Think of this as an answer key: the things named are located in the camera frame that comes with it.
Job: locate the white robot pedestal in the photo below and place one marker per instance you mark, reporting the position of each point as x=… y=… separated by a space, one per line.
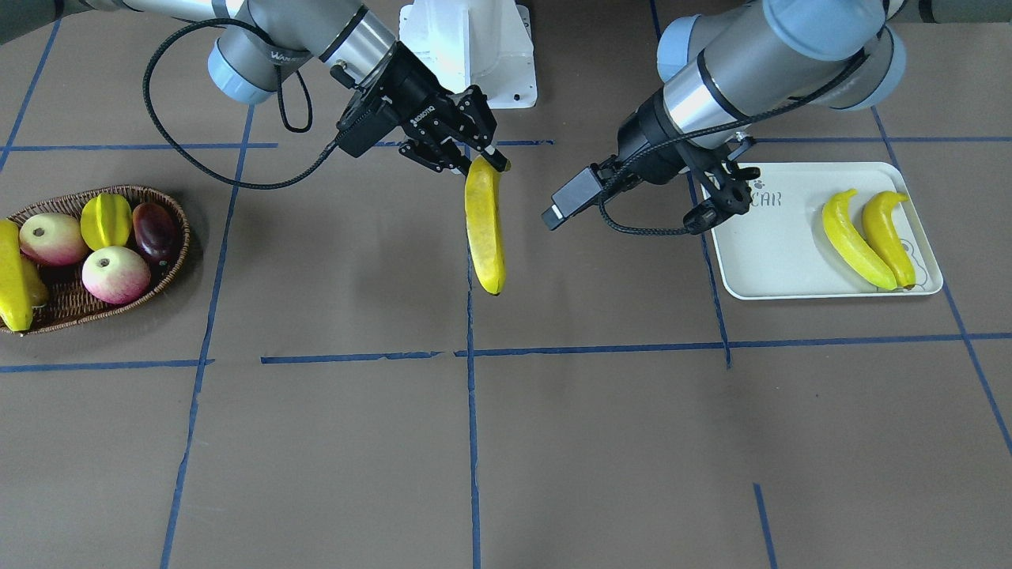
x=483 y=43

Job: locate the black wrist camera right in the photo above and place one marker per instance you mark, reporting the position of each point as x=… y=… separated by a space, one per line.
x=370 y=115

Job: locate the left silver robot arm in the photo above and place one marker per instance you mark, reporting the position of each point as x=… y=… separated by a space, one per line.
x=721 y=73

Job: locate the white bear tray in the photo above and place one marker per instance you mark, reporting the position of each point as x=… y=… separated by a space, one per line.
x=779 y=251

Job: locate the red green apple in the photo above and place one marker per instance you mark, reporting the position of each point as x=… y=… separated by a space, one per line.
x=116 y=275

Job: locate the dark purple mango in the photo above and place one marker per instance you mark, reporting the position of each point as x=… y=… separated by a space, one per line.
x=158 y=239

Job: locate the yellow banana front basket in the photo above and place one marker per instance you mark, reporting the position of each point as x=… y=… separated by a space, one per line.
x=16 y=311

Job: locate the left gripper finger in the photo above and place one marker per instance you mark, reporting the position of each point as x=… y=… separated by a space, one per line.
x=580 y=192

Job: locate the yellow banana behind basket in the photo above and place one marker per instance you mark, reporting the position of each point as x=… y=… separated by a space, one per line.
x=106 y=221

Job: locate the yellow banana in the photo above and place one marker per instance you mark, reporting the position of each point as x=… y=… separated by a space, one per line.
x=884 y=239
x=851 y=244
x=483 y=225
x=106 y=221

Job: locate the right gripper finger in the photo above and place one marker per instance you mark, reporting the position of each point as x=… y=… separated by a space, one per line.
x=436 y=157
x=473 y=120

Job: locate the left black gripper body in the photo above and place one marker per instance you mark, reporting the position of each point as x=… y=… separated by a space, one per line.
x=650 y=142

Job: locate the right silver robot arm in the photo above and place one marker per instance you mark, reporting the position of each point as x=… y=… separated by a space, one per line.
x=263 y=43

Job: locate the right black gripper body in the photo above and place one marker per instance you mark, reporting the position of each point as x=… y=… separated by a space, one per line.
x=409 y=88

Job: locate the woven wicker basket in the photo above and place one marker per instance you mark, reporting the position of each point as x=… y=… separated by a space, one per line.
x=70 y=304

